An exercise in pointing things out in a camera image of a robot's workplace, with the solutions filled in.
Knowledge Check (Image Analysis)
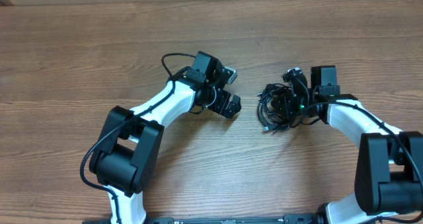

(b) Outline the black cable bundle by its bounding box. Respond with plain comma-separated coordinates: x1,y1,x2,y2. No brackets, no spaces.
256,82,293,134

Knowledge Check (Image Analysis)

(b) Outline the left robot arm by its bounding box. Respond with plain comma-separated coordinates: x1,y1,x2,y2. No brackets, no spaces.
80,52,241,223

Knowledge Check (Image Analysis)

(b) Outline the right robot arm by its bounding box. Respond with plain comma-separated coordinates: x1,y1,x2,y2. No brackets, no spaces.
273,65,422,223

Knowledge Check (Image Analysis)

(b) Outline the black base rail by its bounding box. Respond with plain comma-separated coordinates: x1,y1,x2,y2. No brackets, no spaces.
144,213,325,224

